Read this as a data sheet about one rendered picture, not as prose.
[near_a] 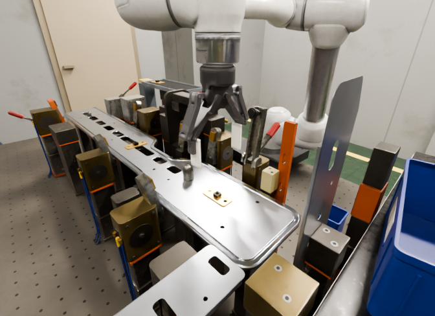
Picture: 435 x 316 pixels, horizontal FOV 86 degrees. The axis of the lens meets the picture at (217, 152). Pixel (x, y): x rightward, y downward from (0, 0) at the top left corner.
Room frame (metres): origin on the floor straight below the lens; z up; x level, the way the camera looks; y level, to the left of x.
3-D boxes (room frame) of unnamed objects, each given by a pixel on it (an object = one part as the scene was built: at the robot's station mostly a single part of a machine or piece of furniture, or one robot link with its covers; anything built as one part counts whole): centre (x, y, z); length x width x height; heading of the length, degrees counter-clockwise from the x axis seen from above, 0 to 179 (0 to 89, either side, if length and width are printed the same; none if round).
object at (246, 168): (0.64, -0.13, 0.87); 0.10 x 0.07 x 0.35; 134
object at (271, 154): (1.29, -0.31, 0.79); 0.22 x 0.18 x 0.06; 51
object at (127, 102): (1.21, 0.43, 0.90); 0.13 x 0.08 x 0.41; 134
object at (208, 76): (0.51, 0.00, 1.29); 0.08 x 0.07 x 0.09; 134
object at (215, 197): (0.51, 0.00, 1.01); 0.08 x 0.04 x 0.01; 44
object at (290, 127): (0.55, -0.18, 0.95); 0.03 x 0.01 x 0.50; 44
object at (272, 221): (0.86, 0.34, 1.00); 1.38 x 0.22 x 0.02; 44
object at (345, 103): (0.32, -0.17, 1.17); 0.12 x 0.01 x 0.34; 134
